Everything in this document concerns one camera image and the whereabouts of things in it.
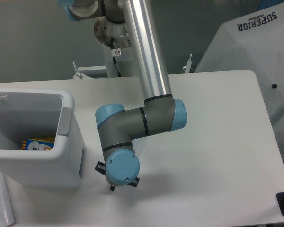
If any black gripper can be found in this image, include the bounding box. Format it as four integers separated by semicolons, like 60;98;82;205
95;161;140;191

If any crushed clear plastic bottle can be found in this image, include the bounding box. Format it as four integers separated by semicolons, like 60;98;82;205
132;138;143;154

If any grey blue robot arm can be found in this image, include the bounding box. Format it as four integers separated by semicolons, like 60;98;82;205
58;0;187;190

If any white plastic trash can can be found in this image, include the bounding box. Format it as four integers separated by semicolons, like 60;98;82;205
0;87;85;188

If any colourful snack wrapper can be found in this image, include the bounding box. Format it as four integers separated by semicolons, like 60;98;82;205
21;137;55;151

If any white superior umbrella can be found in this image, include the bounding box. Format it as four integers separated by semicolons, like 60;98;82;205
196;2;284;115

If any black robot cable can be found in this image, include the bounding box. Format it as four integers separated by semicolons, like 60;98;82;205
110;37;122;78

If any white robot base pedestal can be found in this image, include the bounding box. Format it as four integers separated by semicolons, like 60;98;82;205
94;17;139;77

